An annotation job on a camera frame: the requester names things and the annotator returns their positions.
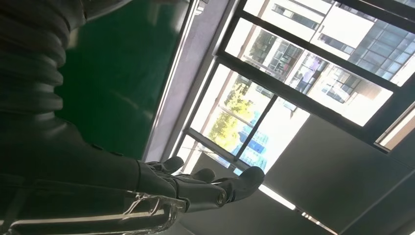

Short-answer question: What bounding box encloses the black window frame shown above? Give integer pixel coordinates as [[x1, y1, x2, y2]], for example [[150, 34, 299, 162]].
[[170, 0, 415, 174]]

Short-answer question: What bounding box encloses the aluminium conveyor side rail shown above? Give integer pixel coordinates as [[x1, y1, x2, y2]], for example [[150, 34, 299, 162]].
[[142, 0, 241, 163]]

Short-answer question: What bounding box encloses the ribbed grey right arm sleeve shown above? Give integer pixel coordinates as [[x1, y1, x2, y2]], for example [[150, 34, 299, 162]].
[[0, 0, 133, 115]]

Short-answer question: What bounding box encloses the green conveyor belt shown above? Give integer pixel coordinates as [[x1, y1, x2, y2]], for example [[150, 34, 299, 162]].
[[53, 0, 192, 160]]

